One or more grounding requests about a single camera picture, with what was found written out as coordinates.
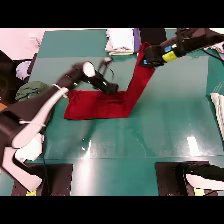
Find folded black garment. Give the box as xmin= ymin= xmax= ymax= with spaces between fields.
xmin=139 ymin=28 xmax=168 ymax=46

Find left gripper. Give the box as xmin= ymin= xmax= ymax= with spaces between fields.
xmin=99 ymin=81 xmax=120 ymax=96

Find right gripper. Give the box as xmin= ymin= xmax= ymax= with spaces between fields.
xmin=142 ymin=44 xmax=167 ymax=68

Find purple garment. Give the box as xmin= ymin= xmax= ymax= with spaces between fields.
xmin=133 ymin=28 xmax=143 ymax=54

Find dark green garment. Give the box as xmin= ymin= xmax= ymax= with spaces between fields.
xmin=14 ymin=80 xmax=52 ymax=102

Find folded white garment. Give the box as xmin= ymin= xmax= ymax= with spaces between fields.
xmin=104 ymin=28 xmax=136 ymax=56

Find red garment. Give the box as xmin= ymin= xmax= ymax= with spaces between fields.
xmin=63 ymin=41 xmax=157 ymax=121

